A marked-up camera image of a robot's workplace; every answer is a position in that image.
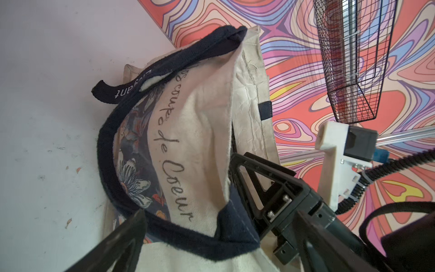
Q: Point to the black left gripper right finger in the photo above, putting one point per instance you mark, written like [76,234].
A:
[320,251]

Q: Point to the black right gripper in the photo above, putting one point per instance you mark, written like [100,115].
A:
[270,190]

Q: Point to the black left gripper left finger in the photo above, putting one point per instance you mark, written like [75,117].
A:
[119,251]

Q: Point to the cream canvas tote bag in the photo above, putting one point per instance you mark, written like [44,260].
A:
[166,147]

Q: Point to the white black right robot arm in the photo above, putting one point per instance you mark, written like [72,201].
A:
[396,237]

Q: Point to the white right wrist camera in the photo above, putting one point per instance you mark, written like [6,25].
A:
[349,152]

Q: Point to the black wire basket back wall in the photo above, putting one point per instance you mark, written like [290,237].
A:
[355,39]

